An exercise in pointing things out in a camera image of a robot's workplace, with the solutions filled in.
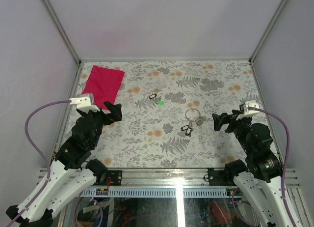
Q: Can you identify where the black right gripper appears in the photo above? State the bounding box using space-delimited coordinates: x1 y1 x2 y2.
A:
211 109 253 154

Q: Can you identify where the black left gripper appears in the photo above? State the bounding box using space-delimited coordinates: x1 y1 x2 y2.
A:
79 101 123 148

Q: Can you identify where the large silver keyring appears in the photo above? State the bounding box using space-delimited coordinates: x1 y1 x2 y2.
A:
184 108 207 126

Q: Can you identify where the black key tag white label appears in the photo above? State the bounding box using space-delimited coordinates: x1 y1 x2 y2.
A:
185 126 193 137

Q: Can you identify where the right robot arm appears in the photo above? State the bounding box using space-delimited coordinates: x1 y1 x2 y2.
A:
212 106 302 227

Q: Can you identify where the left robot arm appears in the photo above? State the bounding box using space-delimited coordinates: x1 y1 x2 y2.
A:
6 97 122 227

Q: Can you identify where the magenta cloth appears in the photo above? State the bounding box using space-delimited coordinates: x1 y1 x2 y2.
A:
82 65 125 110

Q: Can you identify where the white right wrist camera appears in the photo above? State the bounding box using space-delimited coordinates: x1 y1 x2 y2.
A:
236 100 260 120

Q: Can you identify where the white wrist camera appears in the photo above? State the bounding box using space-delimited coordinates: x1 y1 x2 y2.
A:
69 93 100 113
236 100 260 120

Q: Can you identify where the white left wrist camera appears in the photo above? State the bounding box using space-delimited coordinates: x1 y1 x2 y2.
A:
69 93 100 113

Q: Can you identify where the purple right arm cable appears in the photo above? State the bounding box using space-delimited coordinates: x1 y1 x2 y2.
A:
252 108 299 227

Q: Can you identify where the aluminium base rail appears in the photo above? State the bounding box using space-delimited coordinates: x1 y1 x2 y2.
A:
38 168 301 198

